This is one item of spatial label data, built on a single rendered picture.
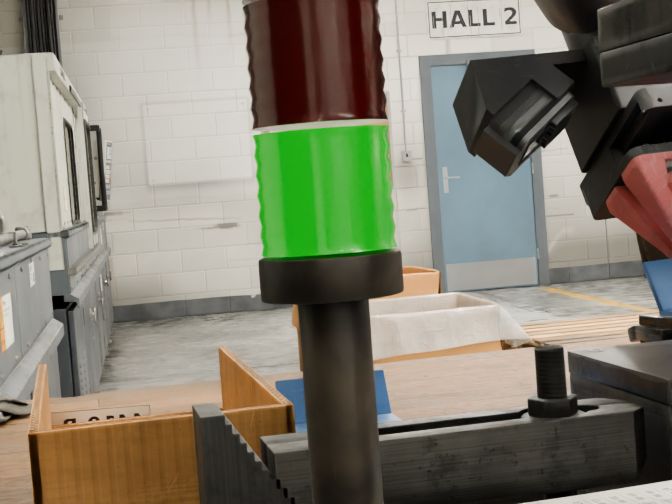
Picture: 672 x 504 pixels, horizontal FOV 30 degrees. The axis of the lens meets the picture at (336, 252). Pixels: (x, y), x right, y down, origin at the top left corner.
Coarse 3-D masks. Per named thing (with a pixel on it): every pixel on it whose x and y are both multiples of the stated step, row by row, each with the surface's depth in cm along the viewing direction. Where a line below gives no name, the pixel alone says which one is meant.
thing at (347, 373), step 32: (320, 256) 34; (352, 256) 33; (384, 256) 34; (288, 288) 33; (320, 288) 33; (352, 288) 33; (384, 288) 34; (320, 320) 34; (352, 320) 34; (320, 352) 34; (352, 352) 34; (320, 384) 34; (352, 384) 34; (320, 416) 34; (352, 416) 34; (320, 448) 34; (352, 448) 34; (320, 480) 35; (352, 480) 34
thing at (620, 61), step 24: (624, 0) 55; (648, 0) 53; (600, 24) 57; (624, 24) 55; (648, 24) 53; (600, 48) 58; (624, 48) 55; (648, 48) 53; (624, 72) 55; (648, 72) 53
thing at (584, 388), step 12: (576, 384) 57; (588, 384) 56; (600, 384) 55; (588, 396) 56; (600, 396) 55; (612, 396) 53; (624, 396) 52; (636, 396) 51; (648, 408) 50; (660, 408) 49; (648, 420) 50; (660, 420) 49; (648, 432) 50; (660, 432) 49; (648, 444) 50; (660, 444) 49; (648, 456) 50; (660, 456) 49; (648, 468) 51; (660, 468) 50; (648, 480) 51; (660, 480) 50; (588, 492) 57
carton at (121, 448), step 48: (240, 384) 72; (48, 432) 56; (96, 432) 56; (144, 432) 56; (192, 432) 57; (240, 432) 57; (288, 432) 58; (48, 480) 56; (96, 480) 56; (144, 480) 57; (192, 480) 57
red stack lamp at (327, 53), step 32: (288, 0) 33; (320, 0) 33; (352, 0) 33; (256, 32) 34; (288, 32) 33; (320, 32) 33; (352, 32) 33; (256, 64) 34; (288, 64) 33; (320, 64) 33; (352, 64) 33; (256, 96) 34; (288, 96) 33; (320, 96) 33; (352, 96) 33; (384, 96) 34; (256, 128) 34; (288, 128) 35
